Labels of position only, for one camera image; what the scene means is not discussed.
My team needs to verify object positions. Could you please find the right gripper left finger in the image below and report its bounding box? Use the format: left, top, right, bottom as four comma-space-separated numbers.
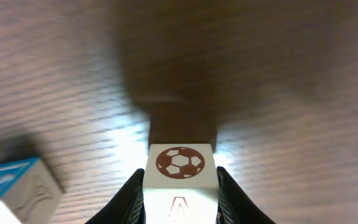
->
86, 169, 145, 224

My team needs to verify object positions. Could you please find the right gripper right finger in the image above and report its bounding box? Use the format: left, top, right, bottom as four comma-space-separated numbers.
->
216, 166, 275, 224

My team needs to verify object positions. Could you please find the wooden block soccer ball A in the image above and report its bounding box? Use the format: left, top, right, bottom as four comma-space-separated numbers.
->
142, 144, 219, 224

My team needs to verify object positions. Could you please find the wooden block blue side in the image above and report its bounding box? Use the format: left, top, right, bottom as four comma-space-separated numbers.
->
0, 157, 63, 224

